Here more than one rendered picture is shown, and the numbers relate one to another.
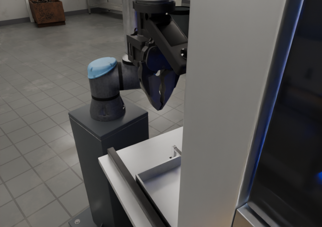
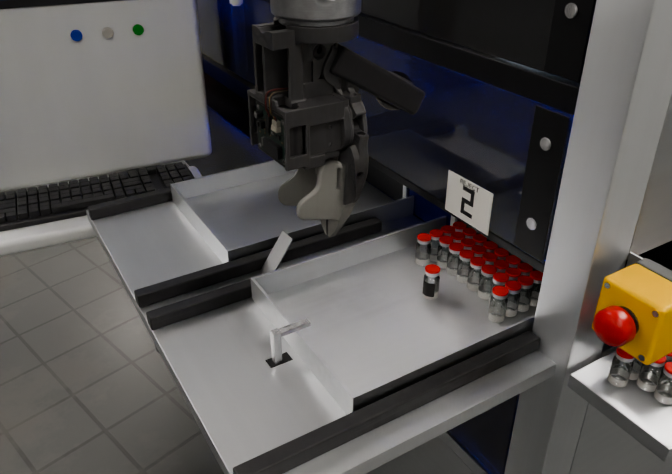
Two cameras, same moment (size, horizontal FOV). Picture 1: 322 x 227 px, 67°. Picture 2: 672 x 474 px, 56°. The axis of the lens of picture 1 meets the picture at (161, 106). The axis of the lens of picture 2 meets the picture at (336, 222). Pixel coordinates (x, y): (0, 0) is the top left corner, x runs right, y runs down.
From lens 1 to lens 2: 0.70 m
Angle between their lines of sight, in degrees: 75
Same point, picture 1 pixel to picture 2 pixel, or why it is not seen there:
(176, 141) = (214, 354)
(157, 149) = (238, 387)
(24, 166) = not seen: outside the picture
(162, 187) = (363, 378)
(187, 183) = (632, 128)
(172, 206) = (404, 365)
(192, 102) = (652, 41)
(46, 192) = not seen: outside the picture
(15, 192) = not seen: outside the picture
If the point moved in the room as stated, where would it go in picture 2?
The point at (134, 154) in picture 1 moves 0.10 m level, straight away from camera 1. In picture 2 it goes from (251, 431) to (155, 442)
